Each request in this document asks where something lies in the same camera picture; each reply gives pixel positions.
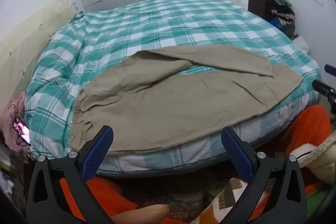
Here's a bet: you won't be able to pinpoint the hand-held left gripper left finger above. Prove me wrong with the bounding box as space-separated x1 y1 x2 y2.
26 125 114 224

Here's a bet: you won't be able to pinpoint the cream fluffy slipper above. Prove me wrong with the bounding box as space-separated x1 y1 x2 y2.
289 132 336 186

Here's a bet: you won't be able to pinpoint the dark wooden nightstand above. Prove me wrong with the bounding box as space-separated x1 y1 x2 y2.
248 0 277 20

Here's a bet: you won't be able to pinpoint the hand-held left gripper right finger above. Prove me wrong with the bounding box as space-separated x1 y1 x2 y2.
220 126 308 224

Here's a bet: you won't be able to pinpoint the zigzag patterned cloth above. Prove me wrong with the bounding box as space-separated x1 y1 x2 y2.
191 177 276 224

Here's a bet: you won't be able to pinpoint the smartphone with lit screen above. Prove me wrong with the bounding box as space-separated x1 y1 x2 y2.
14 117 31 146

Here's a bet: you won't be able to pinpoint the person's orange fleece clothing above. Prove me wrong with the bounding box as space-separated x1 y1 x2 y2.
58 105 332 224

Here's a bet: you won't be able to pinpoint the cream padded headboard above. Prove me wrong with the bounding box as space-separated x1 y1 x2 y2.
0 0 79 119

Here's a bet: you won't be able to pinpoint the person's left hand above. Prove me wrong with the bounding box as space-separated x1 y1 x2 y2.
110 204 170 224

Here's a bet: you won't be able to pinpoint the pile of clothes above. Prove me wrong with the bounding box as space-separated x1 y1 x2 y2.
256 0 297 39

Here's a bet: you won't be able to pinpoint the pink patterned cloth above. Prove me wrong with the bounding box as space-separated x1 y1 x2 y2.
0 91 33 152

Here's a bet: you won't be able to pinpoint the khaki pants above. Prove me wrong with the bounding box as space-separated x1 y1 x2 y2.
68 46 304 153

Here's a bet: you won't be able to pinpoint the teal checked bed cover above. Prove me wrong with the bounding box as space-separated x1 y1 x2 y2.
24 0 323 178

